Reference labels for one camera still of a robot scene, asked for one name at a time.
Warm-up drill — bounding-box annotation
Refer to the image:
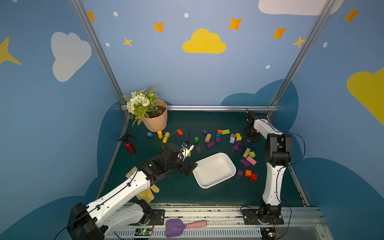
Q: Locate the purple brick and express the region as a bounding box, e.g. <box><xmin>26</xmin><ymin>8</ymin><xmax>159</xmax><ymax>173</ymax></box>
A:
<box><xmin>240</xmin><ymin>159</ymin><xmax>251</xmax><ymax>168</ymax></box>
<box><xmin>206</xmin><ymin>142</ymin><xmax>215</xmax><ymax>149</ymax></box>

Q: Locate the white plastic storage bin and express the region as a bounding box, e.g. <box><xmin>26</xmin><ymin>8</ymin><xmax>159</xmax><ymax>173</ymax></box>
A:
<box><xmin>193</xmin><ymin>153</ymin><xmax>237</xmax><ymax>190</ymax></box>

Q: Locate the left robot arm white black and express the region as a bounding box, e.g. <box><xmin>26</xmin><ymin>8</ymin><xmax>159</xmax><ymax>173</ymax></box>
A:
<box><xmin>66</xmin><ymin>141</ymin><xmax>197</xmax><ymax>240</ymax></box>

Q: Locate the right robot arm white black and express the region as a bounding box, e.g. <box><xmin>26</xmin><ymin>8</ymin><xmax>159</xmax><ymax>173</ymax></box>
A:
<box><xmin>245</xmin><ymin>110</ymin><xmax>293</xmax><ymax>222</ymax></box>

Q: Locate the yellow notched block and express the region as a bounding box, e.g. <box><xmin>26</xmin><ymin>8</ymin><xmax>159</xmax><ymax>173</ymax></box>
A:
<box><xmin>236</xmin><ymin>133</ymin><xmax>242</xmax><ymax>141</ymax></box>

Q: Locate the purple arch block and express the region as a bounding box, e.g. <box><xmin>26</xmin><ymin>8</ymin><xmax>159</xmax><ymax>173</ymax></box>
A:
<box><xmin>233</xmin><ymin>141</ymin><xmax>243</xmax><ymax>151</ymax></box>

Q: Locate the tan brick right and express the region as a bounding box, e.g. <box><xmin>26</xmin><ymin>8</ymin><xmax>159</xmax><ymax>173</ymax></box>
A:
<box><xmin>243</xmin><ymin>148</ymin><xmax>251</xmax><ymax>159</ymax></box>

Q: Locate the lime green flat brick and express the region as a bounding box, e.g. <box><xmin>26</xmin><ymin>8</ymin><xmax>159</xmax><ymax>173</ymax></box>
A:
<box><xmin>222</xmin><ymin>129</ymin><xmax>231</xmax><ymax>135</ymax></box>

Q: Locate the pink brick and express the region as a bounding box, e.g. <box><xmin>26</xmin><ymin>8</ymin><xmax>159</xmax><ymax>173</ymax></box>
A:
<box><xmin>246</xmin><ymin>156</ymin><xmax>257</xmax><ymax>166</ymax></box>

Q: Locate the yellow work glove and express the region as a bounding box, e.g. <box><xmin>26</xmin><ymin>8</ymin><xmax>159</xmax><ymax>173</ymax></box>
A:
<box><xmin>126</xmin><ymin>167</ymin><xmax>160</xmax><ymax>203</ymax></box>

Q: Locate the orange cube right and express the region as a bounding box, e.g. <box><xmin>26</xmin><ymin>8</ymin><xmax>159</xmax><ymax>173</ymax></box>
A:
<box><xmin>245</xmin><ymin>170</ymin><xmax>252</xmax><ymax>177</ymax></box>

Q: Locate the red spray bottle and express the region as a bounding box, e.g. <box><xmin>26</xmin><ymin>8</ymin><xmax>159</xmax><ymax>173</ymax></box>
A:
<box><xmin>118</xmin><ymin>132</ymin><xmax>136</xmax><ymax>155</ymax></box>

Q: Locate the tan wooden brick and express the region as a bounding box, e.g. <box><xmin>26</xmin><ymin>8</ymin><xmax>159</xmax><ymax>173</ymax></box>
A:
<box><xmin>205</xmin><ymin>134</ymin><xmax>212</xmax><ymax>143</ymax></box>

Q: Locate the red cube right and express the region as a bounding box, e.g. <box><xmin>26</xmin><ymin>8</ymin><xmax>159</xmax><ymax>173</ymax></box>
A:
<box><xmin>250</xmin><ymin>174</ymin><xmax>258</xmax><ymax>181</ymax></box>

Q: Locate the potted plant terracotta pot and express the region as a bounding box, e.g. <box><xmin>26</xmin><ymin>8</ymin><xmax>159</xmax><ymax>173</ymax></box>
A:
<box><xmin>123</xmin><ymin>85</ymin><xmax>168</xmax><ymax>133</ymax></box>

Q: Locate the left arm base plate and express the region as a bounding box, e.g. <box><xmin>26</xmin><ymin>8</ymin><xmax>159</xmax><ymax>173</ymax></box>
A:
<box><xmin>139</xmin><ymin>209</ymin><xmax>165</xmax><ymax>226</ymax></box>

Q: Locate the purple toy shovel pink handle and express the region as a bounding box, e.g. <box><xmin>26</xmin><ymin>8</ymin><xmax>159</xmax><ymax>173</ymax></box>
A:
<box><xmin>166</xmin><ymin>219</ymin><xmax>207</xmax><ymax>238</ymax></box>

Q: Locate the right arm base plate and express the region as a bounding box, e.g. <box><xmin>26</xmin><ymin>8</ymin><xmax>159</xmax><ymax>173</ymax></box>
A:
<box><xmin>240</xmin><ymin>208</ymin><xmax>285</xmax><ymax>225</ymax></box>

